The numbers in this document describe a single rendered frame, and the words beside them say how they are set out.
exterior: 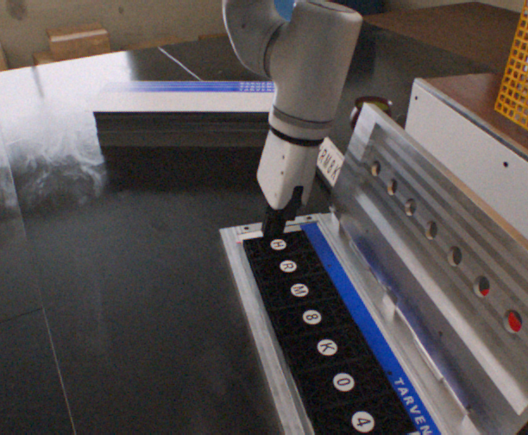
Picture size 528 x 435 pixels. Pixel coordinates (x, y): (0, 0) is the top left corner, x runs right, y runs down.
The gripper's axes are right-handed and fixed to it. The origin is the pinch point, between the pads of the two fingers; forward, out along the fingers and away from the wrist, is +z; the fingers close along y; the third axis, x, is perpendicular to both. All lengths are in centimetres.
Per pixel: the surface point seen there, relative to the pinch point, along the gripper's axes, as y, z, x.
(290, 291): 13.0, 1.7, -1.1
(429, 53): -84, -11, 77
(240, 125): -34.6, -0.6, 2.5
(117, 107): -39.0, -0.6, -22.1
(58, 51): -292, 66, -54
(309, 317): 18.0, 1.5, -0.2
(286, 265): 8.0, 1.5, -0.1
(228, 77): -77, 3, 9
